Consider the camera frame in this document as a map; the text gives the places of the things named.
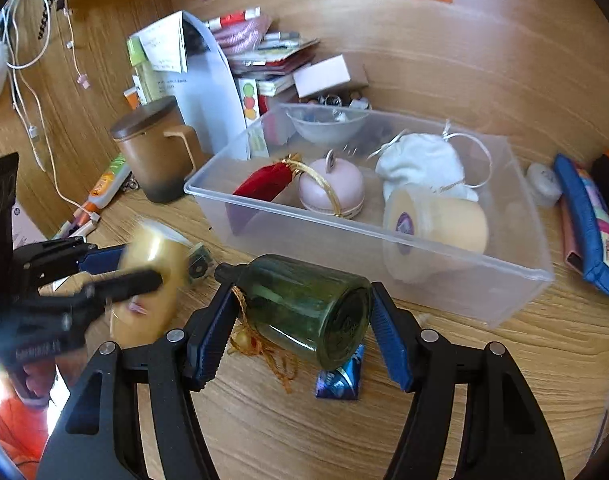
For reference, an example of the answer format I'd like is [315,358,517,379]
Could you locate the yellow sunscreen bottle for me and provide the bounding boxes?
[110,219,192,349]

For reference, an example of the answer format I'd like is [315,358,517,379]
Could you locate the green glass spray bottle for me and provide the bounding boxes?
[216,255,373,370]

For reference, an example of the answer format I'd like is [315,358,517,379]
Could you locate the left hand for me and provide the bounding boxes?
[24,349,88,399]

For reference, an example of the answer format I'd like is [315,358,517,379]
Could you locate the white orange tube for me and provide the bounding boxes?
[77,154,131,224]

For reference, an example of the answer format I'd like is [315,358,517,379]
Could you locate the brown lidded mug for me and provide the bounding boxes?
[109,96,207,204]

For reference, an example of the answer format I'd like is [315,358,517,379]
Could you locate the blue foil packet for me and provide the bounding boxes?
[315,344,365,401]

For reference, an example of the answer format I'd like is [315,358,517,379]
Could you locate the blue patchwork pencil case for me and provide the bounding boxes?
[554,154,609,296]

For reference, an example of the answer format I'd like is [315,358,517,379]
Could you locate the beige tape roll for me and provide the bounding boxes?
[382,185,490,284]

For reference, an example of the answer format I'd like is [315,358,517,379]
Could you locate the red velvet pouch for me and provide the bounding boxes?
[225,160,298,236]

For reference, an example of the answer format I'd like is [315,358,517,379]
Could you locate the clear plastic storage bin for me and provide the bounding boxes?
[185,105,555,326]

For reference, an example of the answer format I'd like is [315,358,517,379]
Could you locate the white document folder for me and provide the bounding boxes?
[134,11,246,154]

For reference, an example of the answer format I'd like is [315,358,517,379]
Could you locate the white round puck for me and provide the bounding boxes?
[525,162,562,208]

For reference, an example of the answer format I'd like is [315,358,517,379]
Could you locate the fruit sticker sheet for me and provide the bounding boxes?
[237,78,260,126]

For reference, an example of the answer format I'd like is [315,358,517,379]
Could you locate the pink round case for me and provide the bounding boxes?
[298,151,365,219]

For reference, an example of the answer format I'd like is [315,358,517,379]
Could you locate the pink bagged item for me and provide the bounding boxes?
[206,6,273,55]

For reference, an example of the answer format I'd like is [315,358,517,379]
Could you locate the stack of books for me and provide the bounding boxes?
[226,37,319,98]

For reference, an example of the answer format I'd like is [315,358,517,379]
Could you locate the white bowl of beads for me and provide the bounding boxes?
[284,104,369,146]

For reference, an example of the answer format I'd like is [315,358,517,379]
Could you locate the white pink small box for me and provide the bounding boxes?
[294,54,368,99]

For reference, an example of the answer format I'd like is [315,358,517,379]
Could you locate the white charging cable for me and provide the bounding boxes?
[0,0,93,216]

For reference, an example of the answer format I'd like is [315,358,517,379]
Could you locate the white drawstring pouch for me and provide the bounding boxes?
[367,122,493,203]

